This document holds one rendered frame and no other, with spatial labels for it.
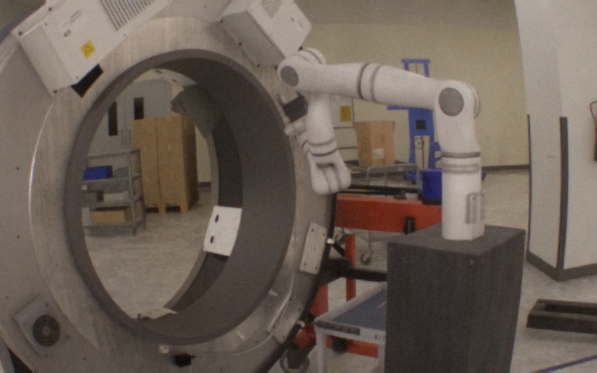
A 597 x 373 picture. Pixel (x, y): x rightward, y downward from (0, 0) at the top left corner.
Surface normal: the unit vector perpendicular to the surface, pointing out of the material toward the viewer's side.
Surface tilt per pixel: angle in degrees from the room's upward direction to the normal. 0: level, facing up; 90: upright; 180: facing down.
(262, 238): 61
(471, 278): 90
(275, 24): 90
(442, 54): 90
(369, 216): 90
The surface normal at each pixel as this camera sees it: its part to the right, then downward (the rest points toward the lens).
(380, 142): 0.30, 0.14
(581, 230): 0.01, 0.14
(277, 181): -0.63, 0.13
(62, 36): 0.77, 0.04
